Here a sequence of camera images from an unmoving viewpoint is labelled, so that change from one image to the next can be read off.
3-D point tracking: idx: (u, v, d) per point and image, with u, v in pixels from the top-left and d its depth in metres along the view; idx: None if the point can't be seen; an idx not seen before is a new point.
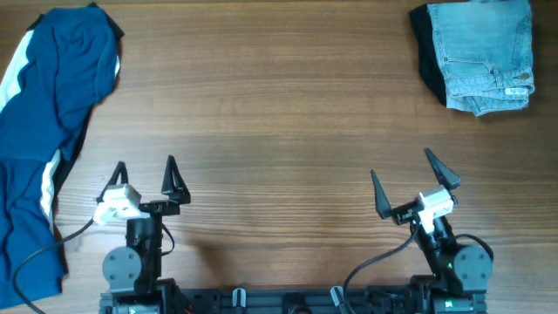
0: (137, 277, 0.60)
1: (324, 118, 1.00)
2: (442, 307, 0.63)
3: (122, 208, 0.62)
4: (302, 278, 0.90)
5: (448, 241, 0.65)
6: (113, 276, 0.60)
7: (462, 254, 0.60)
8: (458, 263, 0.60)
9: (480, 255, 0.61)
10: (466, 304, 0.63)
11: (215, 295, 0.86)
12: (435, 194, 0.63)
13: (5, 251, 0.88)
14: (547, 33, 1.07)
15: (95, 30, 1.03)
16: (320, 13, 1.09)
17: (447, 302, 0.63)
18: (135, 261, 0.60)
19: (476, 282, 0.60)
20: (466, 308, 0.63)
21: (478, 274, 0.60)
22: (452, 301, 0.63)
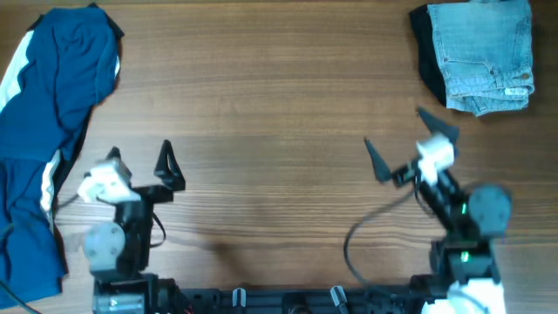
0: (119, 254, 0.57)
1: (324, 118, 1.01)
2: (459, 261, 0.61)
3: (110, 184, 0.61)
4: (302, 278, 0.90)
5: (455, 195, 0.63)
6: (94, 252, 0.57)
7: (475, 194, 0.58)
8: (472, 203, 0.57)
9: (497, 195, 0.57)
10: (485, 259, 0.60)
11: (215, 295, 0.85)
12: (438, 145, 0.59)
13: (5, 251, 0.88)
14: (547, 33, 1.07)
15: (95, 30, 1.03)
16: (320, 14, 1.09)
17: (464, 255, 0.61)
18: (119, 236, 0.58)
19: (493, 225, 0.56)
20: (483, 262, 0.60)
21: (495, 215, 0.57)
22: (470, 255, 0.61)
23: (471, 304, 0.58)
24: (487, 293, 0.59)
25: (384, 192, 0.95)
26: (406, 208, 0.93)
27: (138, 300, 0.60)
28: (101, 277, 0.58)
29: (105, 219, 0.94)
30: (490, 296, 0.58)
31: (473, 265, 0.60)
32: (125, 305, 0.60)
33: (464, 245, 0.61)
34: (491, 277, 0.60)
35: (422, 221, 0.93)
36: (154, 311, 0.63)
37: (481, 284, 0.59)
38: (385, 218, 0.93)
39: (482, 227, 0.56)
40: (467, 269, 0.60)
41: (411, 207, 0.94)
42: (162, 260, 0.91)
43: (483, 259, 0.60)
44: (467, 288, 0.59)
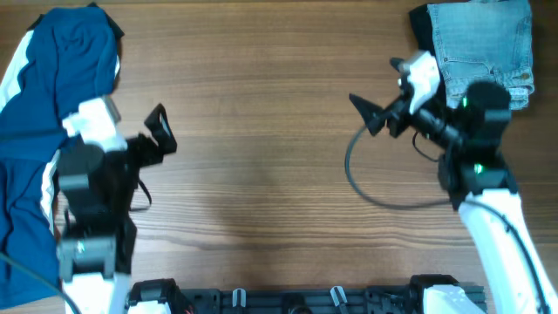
0: (95, 171, 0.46)
1: (324, 118, 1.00)
2: (472, 173, 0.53)
3: (97, 121, 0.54)
4: (302, 278, 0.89)
5: (439, 110, 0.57)
6: (64, 169, 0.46)
7: (472, 85, 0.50)
8: (471, 95, 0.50)
9: (492, 85, 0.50)
10: (498, 170, 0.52)
11: (215, 295, 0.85)
12: (418, 58, 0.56)
13: (5, 252, 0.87)
14: (547, 33, 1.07)
15: (94, 30, 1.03)
16: (320, 14, 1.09)
17: (477, 167, 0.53)
18: (98, 154, 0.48)
19: (497, 120, 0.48)
20: (496, 174, 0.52)
21: (500, 103, 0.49)
22: (483, 166, 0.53)
23: (486, 215, 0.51)
24: (503, 201, 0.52)
25: (385, 192, 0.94)
26: (406, 208, 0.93)
27: (108, 244, 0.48)
28: (75, 207, 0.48)
29: None
30: (505, 203, 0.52)
31: (486, 176, 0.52)
32: (91, 249, 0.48)
33: (467, 155, 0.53)
34: (506, 187, 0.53)
35: (422, 221, 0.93)
36: (122, 261, 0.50)
37: (494, 194, 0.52)
38: (385, 218, 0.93)
39: (486, 115, 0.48)
40: (479, 181, 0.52)
41: (411, 207, 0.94)
42: (162, 261, 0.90)
43: (497, 170, 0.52)
44: (479, 198, 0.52)
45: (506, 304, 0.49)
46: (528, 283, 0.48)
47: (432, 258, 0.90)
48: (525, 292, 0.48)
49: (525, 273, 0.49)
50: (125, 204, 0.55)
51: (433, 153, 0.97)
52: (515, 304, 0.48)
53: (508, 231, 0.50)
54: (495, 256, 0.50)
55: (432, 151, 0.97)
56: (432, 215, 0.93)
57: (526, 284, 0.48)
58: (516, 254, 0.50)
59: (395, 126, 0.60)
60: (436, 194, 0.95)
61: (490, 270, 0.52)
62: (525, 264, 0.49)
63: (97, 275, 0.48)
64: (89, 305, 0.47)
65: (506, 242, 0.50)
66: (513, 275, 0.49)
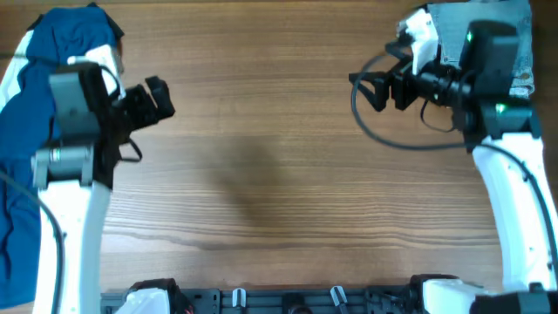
0: (85, 69, 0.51)
1: (324, 118, 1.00)
2: (493, 112, 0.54)
3: None
4: (301, 278, 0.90)
5: (446, 71, 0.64)
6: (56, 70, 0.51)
7: (472, 27, 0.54)
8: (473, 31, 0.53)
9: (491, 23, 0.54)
10: (517, 109, 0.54)
11: (214, 295, 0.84)
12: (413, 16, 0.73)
13: (5, 251, 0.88)
14: (547, 33, 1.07)
15: (95, 30, 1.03)
16: (320, 13, 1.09)
17: (498, 107, 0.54)
18: (91, 63, 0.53)
19: (504, 51, 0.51)
20: (515, 110, 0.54)
21: (502, 33, 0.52)
22: (505, 105, 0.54)
23: (505, 161, 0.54)
24: (524, 147, 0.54)
25: (385, 192, 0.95)
26: (406, 208, 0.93)
27: (85, 150, 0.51)
28: (61, 112, 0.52)
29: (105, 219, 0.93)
30: (527, 150, 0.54)
31: (506, 118, 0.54)
32: (70, 148, 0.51)
33: (482, 92, 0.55)
34: (528, 133, 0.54)
35: (422, 221, 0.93)
36: (98, 175, 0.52)
37: (519, 139, 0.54)
38: (385, 218, 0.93)
39: (493, 42, 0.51)
40: (498, 122, 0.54)
41: (411, 207, 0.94)
42: (163, 260, 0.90)
43: (516, 110, 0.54)
44: (500, 142, 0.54)
45: (516, 251, 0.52)
46: (541, 234, 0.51)
47: (431, 258, 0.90)
48: (537, 246, 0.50)
49: (539, 223, 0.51)
50: (117, 131, 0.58)
51: (433, 153, 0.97)
52: (524, 253, 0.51)
53: (527, 180, 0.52)
54: (511, 201, 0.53)
55: (432, 151, 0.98)
56: (432, 215, 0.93)
57: (538, 236, 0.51)
58: (533, 203, 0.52)
59: (399, 92, 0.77)
60: (436, 194, 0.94)
61: (504, 216, 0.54)
62: (540, 215, 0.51)
63: (75, 181, 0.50)
64: (65, 214, 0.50)
65: (524, 188, 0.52)
66: (527, 223, 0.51)
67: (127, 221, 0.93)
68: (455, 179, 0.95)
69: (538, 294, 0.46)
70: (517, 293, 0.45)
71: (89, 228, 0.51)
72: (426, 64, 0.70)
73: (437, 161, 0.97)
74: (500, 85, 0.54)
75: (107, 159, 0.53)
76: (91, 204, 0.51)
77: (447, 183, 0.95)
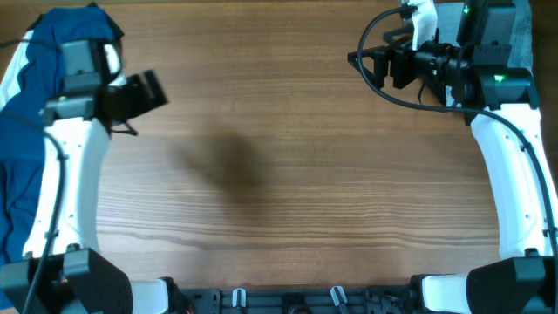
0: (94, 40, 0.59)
1: (324, 118, 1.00)
2: (491, 82, 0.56)
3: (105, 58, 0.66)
4: (302, 278, 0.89)
5: (445, 48, 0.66)
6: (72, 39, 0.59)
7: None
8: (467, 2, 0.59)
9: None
10: (516, 80, 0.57)
11: (215, 295, 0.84)
12: None
13: (5, 252, 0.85)
14: (547, 34, 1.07)
15: (94, 30, 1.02)
16: (320, 14, 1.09)
17: (496, 78, 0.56)
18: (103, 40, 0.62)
19: (503, 17, 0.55)
20: (513, 82, 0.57)
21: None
22: (504, 77, 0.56)
23: (503, 131, 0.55)
24: (523, 117, 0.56)
25: (385, 192, 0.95)
26: (406, 208, 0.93)
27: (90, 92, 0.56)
28: (70, 71, 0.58)
29: (105, 219, 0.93)
30: (525, 119, 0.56)
31: (505, 89, 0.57)
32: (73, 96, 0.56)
33: (479, 62, 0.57)
34: (527, 102, 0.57)
35: (422, 221, 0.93)
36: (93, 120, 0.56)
37: (516, 109, 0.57)
38: (385, 218, 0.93)
39: (490, 11, 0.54)
40: (497, 90, 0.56)
41: (411, 207, 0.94)
42: (162, 260, 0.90)
43: (515, 82, 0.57)
44: (500, 112, 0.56)
45: (513, 218, 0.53)
46: (537, 201, 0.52)
47: (432, 258, 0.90)
48: (534, 214, 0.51)
49: (536, 192, 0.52)
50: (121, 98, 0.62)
51: (433, 153, 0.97)
52: (521, 221, 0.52)
53: (524, 150, 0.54)
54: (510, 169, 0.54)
55: (432, 152, 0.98)
56: (432, 215, 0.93)
57: (534, 204, 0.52)
58: (529, 171, 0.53)
59: (399, 66, 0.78)
60: (436, 194, 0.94)
61: (502, 186, 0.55)
62: (535, 183, 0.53)
63: (78, 119, 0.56)
64: (68, 141, 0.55)
65: (521, 159, 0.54)
66: (525, 190, 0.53)
67: (127, 221, 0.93)
68: (454, 179, 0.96)
69: (534, 259, 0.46)
70: (514, 257, 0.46)
71: (88, 155, 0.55)
72: (426, 43, 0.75)
73: (437, 161, 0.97)
74: (500, 52, 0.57)
75: (106, 108, 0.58)
76: (91, 136, 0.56)
77: (447, 183, 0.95)
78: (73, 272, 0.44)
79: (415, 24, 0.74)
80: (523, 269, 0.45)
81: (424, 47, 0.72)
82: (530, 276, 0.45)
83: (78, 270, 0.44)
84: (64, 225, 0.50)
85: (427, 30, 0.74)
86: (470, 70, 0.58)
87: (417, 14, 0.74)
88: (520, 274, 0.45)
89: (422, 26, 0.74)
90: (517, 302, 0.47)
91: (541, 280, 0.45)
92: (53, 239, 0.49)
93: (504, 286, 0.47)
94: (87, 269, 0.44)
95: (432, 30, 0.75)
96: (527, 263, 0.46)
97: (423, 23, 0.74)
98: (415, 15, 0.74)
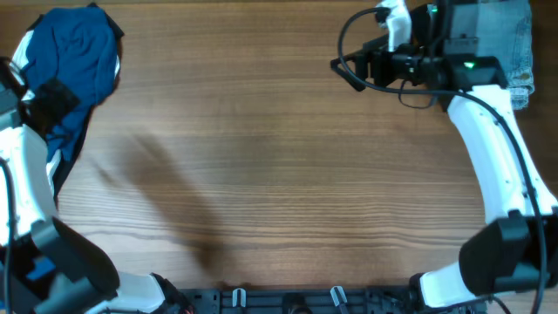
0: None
1: (323, 118, 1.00)
2: (461, 69, 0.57)
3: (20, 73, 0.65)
4: (301, 278, 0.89)
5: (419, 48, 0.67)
6: None
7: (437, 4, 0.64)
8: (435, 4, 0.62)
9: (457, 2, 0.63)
10: (488, 68, 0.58)
11: (215, 295, 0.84)
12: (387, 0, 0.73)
13: None
14: (547, 34, 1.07)
15: (95, 30, 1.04)
16: (320, 14, 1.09)
17: (466, 65, 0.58)
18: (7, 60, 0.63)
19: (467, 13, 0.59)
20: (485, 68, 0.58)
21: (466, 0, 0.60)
22: (473, 64, 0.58)
23: (477, 108, 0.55)
24: (494, 96, 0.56)
25: (385, 192, 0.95)
26: (406, 208, 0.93)
27: (13, 107, 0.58)
28: None
29: (105, 219, 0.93)
30: (496, 97, 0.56)
31: (474, 73, 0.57)
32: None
33: (451, 53, 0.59)
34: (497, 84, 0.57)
35: (422, 221, 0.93)
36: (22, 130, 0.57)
37: (488, 90, 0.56)
38: (385, 218, 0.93)
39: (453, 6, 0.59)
40: (468, 77, 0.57)
41: (410, 207, 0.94)
42: (162, 260, 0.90)
43: (486, 69, 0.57)
44: (472, 92, 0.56)
45: (494, 190, 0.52)
46: (515, 167, 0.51)
47: (431, 258, 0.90)
48: (513, 180, 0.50)
49: (513, 159, 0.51)
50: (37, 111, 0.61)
51: (432, 153, 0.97)
52: (502, 187, 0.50)
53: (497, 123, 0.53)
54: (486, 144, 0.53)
55: (432, 151, 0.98)
56: (432, 215, 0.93)
57: (512, 169, 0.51)
58: (505, 141, 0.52)
59: (377, 69, 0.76)
60: (436, 194, 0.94)
61: (482, 162, 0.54)
62: (513, 150, 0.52)
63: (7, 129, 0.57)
64: (3, 149, 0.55)
65: (495, 131, 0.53)
66: (502, 159, 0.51)
67: (127, 221, 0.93)
68: (454, 180, 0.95)
69: (515, 218, 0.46)
70: (497, 219, 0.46)
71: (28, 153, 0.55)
72: (402, 45, 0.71)
73: (437, 161, 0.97)
74: (468, 44, 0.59)
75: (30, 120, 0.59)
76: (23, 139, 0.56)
77: (447, 183, 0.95)
78: (42, 240, 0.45)
79: (391, 28, 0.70)
80: (509, 228, 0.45)
81: (400, 49, 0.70)
82: (516, 235, 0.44)
83: (48, 235, 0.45)
84: (23, 210, 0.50)
85: (403, 31, 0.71)
86: (442, 61, 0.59)
87: (390, 17, 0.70)
88: (505, 234, 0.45)
89: (396, 29, 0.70)
90: (506, 264, 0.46)
91: (527, 236, 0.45)
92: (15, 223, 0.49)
93: (492, 250, 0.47)
94: (56, 232, 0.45)
95: (407, 32, 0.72)
96: (511, 222, 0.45)
97: (398, 25, 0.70)
98: (390, 19, 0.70)
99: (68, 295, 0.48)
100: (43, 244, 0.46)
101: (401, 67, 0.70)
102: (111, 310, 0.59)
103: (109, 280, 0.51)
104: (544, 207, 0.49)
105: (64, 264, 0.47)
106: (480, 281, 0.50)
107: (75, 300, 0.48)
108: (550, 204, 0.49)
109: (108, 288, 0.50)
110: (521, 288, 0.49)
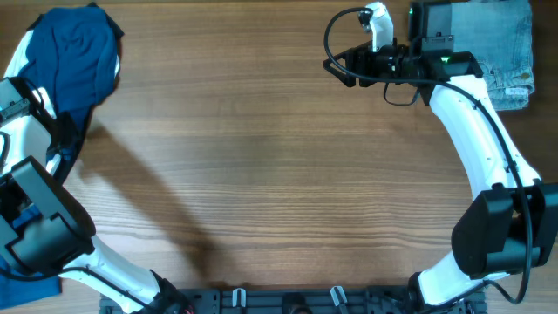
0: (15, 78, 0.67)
1: (323, 118, 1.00)
2: (438, 63, 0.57)
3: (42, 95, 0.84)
4: (301, 278, 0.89)
5: (401, 47, 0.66)
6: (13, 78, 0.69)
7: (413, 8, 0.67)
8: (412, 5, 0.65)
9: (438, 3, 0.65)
10: (465, 62, 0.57)
11: (215, 295, 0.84)
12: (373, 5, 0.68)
13: None
14: (547, 33, 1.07)
15: (95, 30, 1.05)
16: (320, 14, 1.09)
17: (443, 59, 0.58)
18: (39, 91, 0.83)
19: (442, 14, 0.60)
20: (460, 62, 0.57)
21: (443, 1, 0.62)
22: (450, 58, 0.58)
23: (455, 95, 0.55)
24: (470, 84, 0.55)
25: (385, 192, 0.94)
26: (406, 208, 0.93)
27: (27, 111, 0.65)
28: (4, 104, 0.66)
29: (105, 219, 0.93)
30: (474, 86, 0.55)
31: (450, 66, 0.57)
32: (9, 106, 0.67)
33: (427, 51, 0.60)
34: (472, 73, 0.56)
35: (422, 221, 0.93)
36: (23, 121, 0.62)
37: (463, 79, 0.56)
38: (385, 218, 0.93)
39: (430, 7, 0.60)
40: (445, 68, 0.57)
41: (410, 207, 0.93)
42: (162, 260, 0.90)
43: (463, 63, 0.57)
44: (450, 82, 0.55)
45: (479, 171, 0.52)
46: (495, 145, 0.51)
47: (431, 258, 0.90)
48: (494, 160, 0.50)
49: (493, 139, 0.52)
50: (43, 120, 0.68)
51: (433, 153, 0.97)
52: (485, 165, 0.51)
53: (475, 108, 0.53)
54: (468, 128, 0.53)
55: (432, 151, 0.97)
56: (432, 215, 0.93)
57: (492, 147, 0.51)
58: (484, 124, 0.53)
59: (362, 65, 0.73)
60: (436, 194, 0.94)
61: (466, 146, 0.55)
62: (492, 130, 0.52)
63: (17, 119, 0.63)
64: (10, 129, 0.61)
65: (474, 115, 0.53)
66: (482, 139, 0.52)
67: (127, 221, 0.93)
68: (454, 179, 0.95)
69: (499, 190, 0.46)
70: (481, 191, 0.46)
71: (30, 131, 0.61)
72: (386, 46, 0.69)
73: (437, 161, 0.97)
74: (445, 42, 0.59)
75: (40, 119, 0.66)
76: (29, 126, 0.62)
77: (447, 183, 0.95)
78: (19, 174, 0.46)
79: (372, 30, 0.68)
80: (495, 201, 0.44)
81: (382, 50, 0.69)
82: (500, 207, 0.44)
83: (25, 171, 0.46)
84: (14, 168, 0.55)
85: (385, 32, 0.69)
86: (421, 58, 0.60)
87: (371, 19, 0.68)
88: (489, 205, 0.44)
89: (377, 30, 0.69)
90: (495, 239, 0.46)
91: (511, 208, 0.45)
92: None
93: (480, 225, 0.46)
94: (32, 167, 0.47)
95: (390, 32, 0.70)
96: (495, 194, 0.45)
97: (378, 26, 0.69)
98: (371, 21, 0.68)
99: (41, 235, 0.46)
100: (21, 180, 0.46)
101: (384, 66, 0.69)
102: (90, 273, 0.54)
103: (85, 226, 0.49)
104: (526, 180, 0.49)
105: (38, 199, 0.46)
106: (473, 262, 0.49)
107: (48, 241, 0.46)
108: (532, 177, 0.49)
109: (83, 233, 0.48)
110: (513, 265, 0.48)
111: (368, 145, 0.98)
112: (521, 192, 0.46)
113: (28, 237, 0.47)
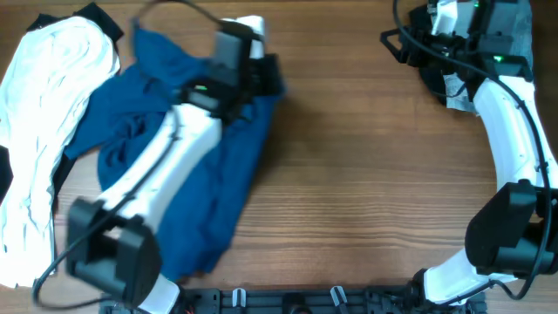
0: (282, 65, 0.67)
1: (323, 118, 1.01)
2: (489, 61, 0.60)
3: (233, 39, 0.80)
4: (301, 278, 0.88)
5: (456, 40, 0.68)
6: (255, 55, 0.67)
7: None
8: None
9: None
10: (517, 64, 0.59)
11: (214, 295, 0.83)
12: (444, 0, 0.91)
13: None
14: (546, 33, 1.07)
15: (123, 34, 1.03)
16: (320, 13, 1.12)
17: (495, 58, 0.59)
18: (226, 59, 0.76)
19: (506, 11, 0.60)
20: (513, 64, 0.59)
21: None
22: (502, 58, 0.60)
23: (500, 92, 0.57)
24: (524, 88, 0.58)
25: (385, 193, 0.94)
26: (406, 208, 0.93)
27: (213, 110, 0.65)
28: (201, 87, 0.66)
29: None
30: (525, 90, 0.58)
31: (503, 65, 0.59)
32: (239, 76, 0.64)
33: (483, 48, 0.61)
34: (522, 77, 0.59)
35: (422, 221, 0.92)
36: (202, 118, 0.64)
37: (511, 79, 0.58)
38: (385, 218, 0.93)
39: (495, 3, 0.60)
40: (497, 66, 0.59)
41: (411, 207, 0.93)
42: None
43: (513, 64, 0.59)
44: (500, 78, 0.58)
45: (510, 166, 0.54)
46: (531, 146, 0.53)
47: (431, 258, 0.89)
48: (530, 158, 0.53)
49: (529, 139, 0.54)
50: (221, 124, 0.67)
51: (432, 153, 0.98)
52: (516, 161, 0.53)
53: (519, 107, 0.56)
54: (507, 123, 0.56)
55: (432, 152, 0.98)
56: (432, 215, 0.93)
57: (527, 147, 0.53)
58: (525, 124, 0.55)
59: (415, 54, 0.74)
60: (436, 193, 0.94)
61: (500, 139, 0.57)
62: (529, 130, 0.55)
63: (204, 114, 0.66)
64: (187, 126, 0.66)
65: (516, 114, 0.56)
66: (520, 138, 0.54)
67: None
68: (454, 179, 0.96)
69: (526, 185, 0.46)
70: (507, 184, 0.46)
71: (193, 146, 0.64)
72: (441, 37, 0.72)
73: (437, 161, 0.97)
74: (503, 43, 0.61)
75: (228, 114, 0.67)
76: (207, 131, 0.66)
77: (447, 183, 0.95)
78: (125, 242, 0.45)
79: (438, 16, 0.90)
80: (520, 195, 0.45)
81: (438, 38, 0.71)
82: (525, 201, 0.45)
83: (130, 246, 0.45)
84: (144, 194, 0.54)
85: (447, 20, 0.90)
86: (475, 55, 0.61)
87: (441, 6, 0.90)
88: (513, 195, 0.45)
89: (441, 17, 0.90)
90: (510, 232, 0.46)
91: (534, 205, 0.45)
92: (129, 200, 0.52)
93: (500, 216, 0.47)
94: (138, 249, 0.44)
95: (452, 24, 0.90)
96: (520, 188, 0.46)
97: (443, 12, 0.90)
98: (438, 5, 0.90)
99: (104, 283, 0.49)
100: (122, 245, 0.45)
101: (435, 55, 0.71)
102: None
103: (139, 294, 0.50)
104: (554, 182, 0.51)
105: (123, 266, 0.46)
106: (484, 253, 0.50)
107: (105, 284, 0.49)
108: None
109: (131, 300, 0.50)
110: (521, 267, 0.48)
111: (368, 145, 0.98)
112: (547, 194, 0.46)
113: (95, 271, 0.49)
